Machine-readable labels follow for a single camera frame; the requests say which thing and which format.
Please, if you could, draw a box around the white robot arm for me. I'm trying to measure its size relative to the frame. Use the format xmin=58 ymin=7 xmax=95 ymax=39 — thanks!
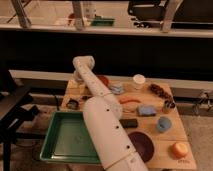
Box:
xmin=73 ymin=56 xmax=148 ymax=171

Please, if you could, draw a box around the dark brown stick object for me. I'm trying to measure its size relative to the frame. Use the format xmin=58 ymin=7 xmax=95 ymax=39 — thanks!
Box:
xmin=81 ymin=96 xmax=91 ymax=101

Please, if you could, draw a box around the blue grey cloth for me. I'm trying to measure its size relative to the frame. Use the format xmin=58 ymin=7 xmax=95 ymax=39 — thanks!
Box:
xmin=109 ymin=83 xmax=124 ymax=95

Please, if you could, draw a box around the orange carrot toy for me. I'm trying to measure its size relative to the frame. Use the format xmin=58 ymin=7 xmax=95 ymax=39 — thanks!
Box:
xmin=119 ymin=98 xmax=141 ymax=104

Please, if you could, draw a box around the green box on shelf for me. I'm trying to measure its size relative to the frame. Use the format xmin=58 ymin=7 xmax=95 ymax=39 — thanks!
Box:
xmin=91 ymin=18 xmax=114 ymax=26

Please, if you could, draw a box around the white paper cup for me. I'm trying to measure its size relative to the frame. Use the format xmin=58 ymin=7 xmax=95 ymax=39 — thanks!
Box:
xmin=133 ymin=74 xmax=146 ymax=89

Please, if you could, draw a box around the green plastic tray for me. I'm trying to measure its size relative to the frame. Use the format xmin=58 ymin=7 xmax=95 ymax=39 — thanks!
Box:
xmin=40 ymin=111 xmax=100 ymax=164

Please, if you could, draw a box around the black rectangular block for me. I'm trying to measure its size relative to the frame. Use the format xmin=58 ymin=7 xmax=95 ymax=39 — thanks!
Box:
xmin=120 ymin=119 xmax=138 ymax=128

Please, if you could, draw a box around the light blue sponge block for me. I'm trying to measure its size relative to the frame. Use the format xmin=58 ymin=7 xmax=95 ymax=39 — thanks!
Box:
xmin=138 ymin=106 xmax=156 ymax=116

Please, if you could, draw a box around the dark brown grape bunch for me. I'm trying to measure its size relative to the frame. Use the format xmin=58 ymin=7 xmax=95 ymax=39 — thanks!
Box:
xmin=149 ymin=84 xmax=172 ymax=99

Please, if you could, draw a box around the dark maroon plate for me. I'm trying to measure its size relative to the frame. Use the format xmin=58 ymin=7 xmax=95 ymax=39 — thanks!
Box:
xmin=129 ymin=132 xmax=155 ymax=162

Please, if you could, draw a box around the small metal tin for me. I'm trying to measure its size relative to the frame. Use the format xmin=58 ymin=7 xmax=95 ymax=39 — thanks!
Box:
xmin=162 ymin=100 xmax=176 ymax=114

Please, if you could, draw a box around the orange fruit toy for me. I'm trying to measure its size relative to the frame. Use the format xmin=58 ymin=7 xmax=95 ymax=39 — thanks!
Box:
xmin=171 ymin=142 xmax=188 ymax=158

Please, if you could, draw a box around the dark metal ring object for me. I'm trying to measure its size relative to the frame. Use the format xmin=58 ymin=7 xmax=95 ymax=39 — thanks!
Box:
xmin=66 ymin=99 xmax=79 ymax=110

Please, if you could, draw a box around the black chair frame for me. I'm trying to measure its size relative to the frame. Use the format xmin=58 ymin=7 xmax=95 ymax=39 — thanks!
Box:
xmin=0 ymin=68 xmax=42 ymax=171

